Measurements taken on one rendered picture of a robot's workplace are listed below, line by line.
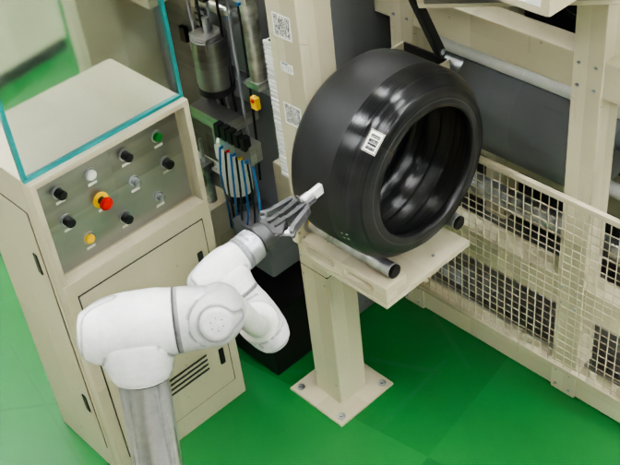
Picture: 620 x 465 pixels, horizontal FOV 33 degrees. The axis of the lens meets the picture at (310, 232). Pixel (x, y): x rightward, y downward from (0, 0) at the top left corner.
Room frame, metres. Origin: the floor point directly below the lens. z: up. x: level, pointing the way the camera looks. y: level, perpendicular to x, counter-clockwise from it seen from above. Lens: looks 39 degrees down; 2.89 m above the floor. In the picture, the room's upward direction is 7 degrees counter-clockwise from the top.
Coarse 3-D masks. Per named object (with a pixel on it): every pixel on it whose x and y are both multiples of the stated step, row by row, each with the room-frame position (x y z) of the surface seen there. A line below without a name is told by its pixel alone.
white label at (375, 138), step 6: (372, 132) 2.21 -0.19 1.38; (378, 132) 2.21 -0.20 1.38; (366, 138) 2.20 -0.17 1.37; (372, 138) 2.20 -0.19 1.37; (378, 138) 2.20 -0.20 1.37; (366, 144) 2.20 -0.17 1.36; (372, 144) 2.19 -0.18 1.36; (378, 144) 2.19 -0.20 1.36; (366, 150) 2.18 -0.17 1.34; (372, 150) 2.18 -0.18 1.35
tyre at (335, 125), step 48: (384, 48) 2.55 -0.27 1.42; (336, 96) 2.35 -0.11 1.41; (384, 96) 2.29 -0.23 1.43; (432, 96) 2.32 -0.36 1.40; (336, 144) 2.24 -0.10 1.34; (384, 144) 2.20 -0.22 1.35; (432, 144) 2.59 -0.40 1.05; (480, 144) 2.44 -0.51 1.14; (336, 192) 2.18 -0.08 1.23; (384, 192) 2.54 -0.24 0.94; (432, 192) 2.48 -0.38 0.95; (384, 240) 2.18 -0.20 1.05
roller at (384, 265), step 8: (312, 224) 2.45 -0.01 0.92; (320, 232) 2.42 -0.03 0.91; (328, 240) 2.39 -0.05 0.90; (336, 240) 2.37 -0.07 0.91; (344, 248) 2.34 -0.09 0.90; (360, 256) 2.29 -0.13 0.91; (368, 256) 2.27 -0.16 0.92; (368, 264) 2.26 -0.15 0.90; (376, 264) 2.24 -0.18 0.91; (384, 264) 2.23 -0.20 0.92; (392, 264) 2.22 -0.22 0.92; (384, 272) 2.21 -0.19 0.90; (392, 272) 2.20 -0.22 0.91
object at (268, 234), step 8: (256, 224) 2.08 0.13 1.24; (264, 224) 2.07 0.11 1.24; (272, 224) 2.09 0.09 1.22; (280, 224) 2.09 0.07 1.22; (256, 232) 2.05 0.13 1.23; (264, 232) 2.05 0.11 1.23; (272, 232) 2.06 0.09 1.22; (280, 232) 2.06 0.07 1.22; (264, 240) 2.03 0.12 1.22; (272, 240) 2.04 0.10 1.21
